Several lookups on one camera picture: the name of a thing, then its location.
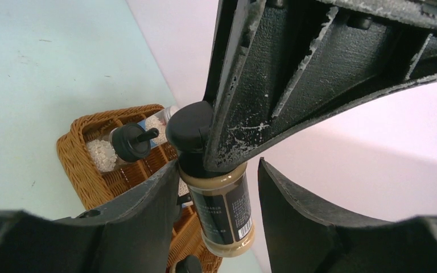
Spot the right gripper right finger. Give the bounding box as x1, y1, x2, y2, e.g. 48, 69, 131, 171
258, 159, 437, 272

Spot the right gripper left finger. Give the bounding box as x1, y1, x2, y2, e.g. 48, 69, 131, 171
0, 161, 179, 272

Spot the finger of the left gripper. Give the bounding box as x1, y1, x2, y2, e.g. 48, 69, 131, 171
203, 1, 437, 171

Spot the small black pepper jar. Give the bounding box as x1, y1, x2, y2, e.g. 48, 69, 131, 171
168, 255, 203, 273
166, 101, 255, 258

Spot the black-top clear shaker bottle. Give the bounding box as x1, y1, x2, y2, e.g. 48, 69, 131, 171
86, 123, 159, 173

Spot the silver-lid salt jar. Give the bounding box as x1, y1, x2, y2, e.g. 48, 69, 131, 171
138, 105, 180, 148

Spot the brown wicker divided basket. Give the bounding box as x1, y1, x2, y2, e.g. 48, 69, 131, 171
57, 104, 222, 272

